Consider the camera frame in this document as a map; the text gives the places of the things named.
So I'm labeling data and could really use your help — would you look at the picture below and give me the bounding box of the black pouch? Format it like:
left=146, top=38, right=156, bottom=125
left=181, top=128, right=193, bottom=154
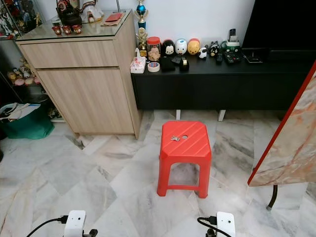
left=160, top=57, right=176, bottom=73

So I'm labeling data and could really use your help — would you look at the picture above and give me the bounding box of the black tape dispenser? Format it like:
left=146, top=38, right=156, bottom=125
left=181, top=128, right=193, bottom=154
left=179, top=57, right=190, bottom=72

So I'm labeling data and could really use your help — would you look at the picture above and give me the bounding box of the black iron teapot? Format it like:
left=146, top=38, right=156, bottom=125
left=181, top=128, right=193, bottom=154
left=62, top=9, right=83, bottom=27

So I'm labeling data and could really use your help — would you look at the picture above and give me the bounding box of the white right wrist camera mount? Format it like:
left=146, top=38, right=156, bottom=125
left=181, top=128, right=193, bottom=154
left=216, top=212, right=236, bottom=237

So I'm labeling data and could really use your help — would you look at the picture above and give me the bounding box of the plush toy heap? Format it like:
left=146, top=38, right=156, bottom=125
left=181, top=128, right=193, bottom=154
left=7, top=58, right=41, bottom=87

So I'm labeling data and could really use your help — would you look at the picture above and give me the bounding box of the wide black remote control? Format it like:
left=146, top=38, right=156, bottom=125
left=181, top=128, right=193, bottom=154
left=223, top=51, right=241, bottom=65

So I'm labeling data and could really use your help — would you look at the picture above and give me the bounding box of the green white remote holder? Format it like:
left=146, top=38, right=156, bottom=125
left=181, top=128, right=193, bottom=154
left=222, top=29, right=241, bottom=51

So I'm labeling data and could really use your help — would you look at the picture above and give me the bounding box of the marble table with red edge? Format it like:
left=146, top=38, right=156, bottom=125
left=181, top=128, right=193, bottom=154
left=248, top=60, right=316, bottom=187

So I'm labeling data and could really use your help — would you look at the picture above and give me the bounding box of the light wood cabinet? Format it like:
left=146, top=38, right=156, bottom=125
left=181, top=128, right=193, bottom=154
left=16, top=11, right=143, bottom=139

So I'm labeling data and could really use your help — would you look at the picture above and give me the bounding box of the green bag with papers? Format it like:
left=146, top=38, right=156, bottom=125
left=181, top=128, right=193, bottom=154
left=0, top=102, right=55, bottom=140

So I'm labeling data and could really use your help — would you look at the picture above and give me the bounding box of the black curved table leg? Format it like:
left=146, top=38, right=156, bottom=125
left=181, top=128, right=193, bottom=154
left=267, top=185, right=278, bottom=211

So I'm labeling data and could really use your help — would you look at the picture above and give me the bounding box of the black TV console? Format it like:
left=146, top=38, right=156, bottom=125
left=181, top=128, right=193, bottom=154
left=131, top=49, right=316, bottom=112

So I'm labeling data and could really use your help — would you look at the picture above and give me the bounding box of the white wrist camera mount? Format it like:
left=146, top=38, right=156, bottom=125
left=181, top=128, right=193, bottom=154
left=216, top=212, right=236, bottom=237
left=64, top=210, right=86, bottom=237

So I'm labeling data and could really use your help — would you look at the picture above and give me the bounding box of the pink white tissue pack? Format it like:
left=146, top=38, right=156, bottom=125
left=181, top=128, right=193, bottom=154
left=130, top=48, right=147, bottom=75

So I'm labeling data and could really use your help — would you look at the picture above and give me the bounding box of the red envelope on wooden tray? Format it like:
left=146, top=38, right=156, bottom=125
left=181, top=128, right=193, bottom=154
left=101, top=12, right=124, bottom=27

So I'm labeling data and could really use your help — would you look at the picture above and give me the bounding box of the glass display shelf with figures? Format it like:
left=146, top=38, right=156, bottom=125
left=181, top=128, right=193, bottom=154
left=0, top=0, right=41, bottom=40

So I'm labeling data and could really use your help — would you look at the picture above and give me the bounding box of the black mouse plush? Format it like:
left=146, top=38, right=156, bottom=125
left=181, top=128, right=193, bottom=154
left=161, top=39, right=175, bottom=56

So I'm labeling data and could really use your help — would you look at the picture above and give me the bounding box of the clear jar with red lid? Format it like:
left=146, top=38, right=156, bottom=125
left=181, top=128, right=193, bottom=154
left=147, top=37, right=162, bottom=62

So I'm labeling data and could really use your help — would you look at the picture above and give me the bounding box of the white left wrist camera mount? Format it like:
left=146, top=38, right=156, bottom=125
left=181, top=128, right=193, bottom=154
left=64, top=210, right=86, bottom=237

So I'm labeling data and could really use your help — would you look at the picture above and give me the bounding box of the black white animal figure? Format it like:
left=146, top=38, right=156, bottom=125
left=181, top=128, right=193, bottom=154
left=209, top=41, right=220, bottom=57

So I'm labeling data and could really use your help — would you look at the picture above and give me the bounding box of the black television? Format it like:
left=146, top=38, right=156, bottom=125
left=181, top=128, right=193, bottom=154
left=242, top=0, right=316, bottom=50

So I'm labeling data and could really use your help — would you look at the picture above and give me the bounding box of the white porcelain figurine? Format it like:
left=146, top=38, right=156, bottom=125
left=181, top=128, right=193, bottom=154
left=57, top=0, right=104, bottom=24

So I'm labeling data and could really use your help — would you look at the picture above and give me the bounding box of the white duck plush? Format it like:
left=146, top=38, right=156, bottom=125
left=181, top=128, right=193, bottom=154
left=175, top=39, right=188, bottom=55

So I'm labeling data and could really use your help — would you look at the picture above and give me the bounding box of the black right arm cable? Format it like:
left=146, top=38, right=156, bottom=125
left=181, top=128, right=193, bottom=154
left=197, top=216, right=219, bottom=237

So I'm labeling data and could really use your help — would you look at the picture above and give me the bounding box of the yellow bear plush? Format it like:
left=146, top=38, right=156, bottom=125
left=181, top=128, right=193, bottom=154
left=187, top=38, right=201, bottom=55

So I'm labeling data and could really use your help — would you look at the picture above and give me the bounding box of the red plastic stool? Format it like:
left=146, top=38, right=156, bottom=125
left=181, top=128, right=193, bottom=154
left=157, top=120, right=212, bottom=199

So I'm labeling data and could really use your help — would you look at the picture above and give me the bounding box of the blue trophy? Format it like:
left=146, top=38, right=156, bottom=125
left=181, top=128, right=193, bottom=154
left=136, top=0, right=149, bottom=30

